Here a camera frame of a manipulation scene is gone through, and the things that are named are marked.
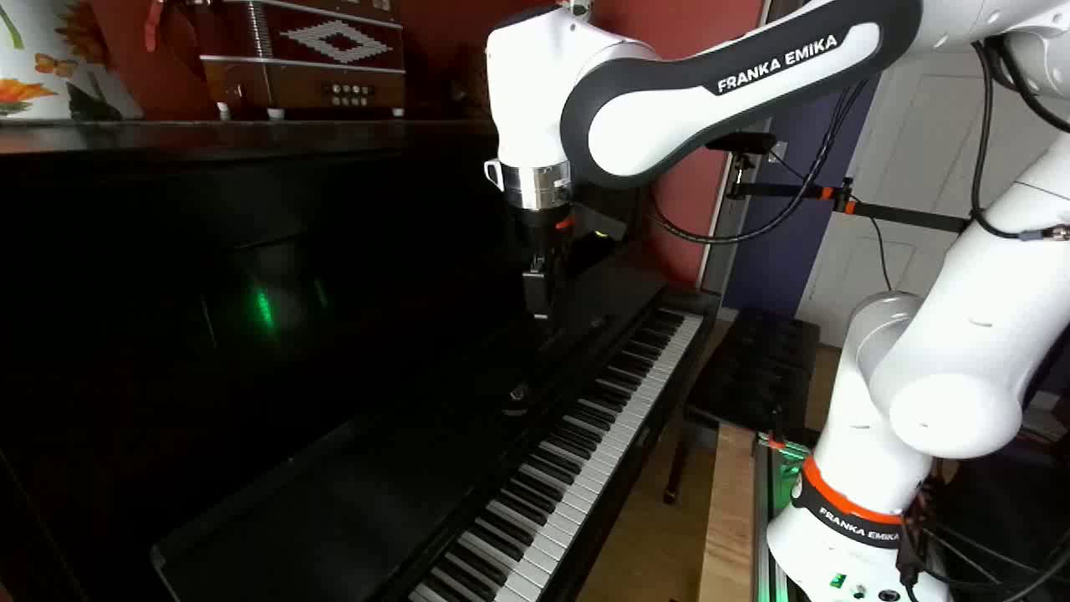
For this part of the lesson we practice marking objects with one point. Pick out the brown patterned wooden box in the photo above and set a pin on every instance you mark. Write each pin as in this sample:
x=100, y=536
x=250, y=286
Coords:
x=312, y=58

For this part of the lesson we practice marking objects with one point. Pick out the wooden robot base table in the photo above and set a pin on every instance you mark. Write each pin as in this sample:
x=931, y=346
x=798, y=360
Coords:
x=730, y=525

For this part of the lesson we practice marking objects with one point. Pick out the black camera stand bar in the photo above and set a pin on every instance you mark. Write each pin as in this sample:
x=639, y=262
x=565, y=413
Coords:
x=846, y=200

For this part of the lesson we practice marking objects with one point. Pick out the black piano bench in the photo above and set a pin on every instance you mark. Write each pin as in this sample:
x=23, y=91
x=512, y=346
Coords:
x=755, y=379

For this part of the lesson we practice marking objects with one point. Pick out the black upright piano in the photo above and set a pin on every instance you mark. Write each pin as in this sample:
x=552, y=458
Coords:
x=291, y=363

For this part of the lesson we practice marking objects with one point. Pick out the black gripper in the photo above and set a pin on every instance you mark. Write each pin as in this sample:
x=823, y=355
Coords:
x=545, y=239

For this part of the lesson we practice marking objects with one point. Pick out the white Franka Emika robot arm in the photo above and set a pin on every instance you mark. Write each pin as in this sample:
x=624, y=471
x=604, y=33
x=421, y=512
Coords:
x=919, y=379

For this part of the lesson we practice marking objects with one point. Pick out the floral picture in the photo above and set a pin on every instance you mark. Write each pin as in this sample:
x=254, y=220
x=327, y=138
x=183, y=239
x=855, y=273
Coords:
x=55, y=63

